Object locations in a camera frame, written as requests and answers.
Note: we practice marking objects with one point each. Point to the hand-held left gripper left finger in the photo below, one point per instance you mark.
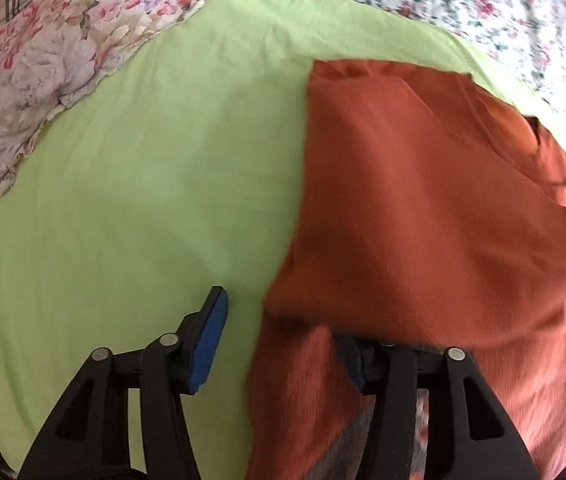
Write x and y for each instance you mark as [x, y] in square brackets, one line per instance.
[210, 340]

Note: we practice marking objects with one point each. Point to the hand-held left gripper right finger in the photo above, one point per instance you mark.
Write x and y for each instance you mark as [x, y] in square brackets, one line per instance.
[351, 361]

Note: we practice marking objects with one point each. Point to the rust orange knitted sweater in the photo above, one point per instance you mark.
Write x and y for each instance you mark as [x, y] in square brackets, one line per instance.
[413, 185]

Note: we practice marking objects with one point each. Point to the light green bed sheet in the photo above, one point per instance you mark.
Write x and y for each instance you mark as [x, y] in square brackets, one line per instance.
[138, 185]

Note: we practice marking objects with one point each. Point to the pastel floral pillow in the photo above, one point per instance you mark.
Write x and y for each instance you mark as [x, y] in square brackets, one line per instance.
[38, 75]

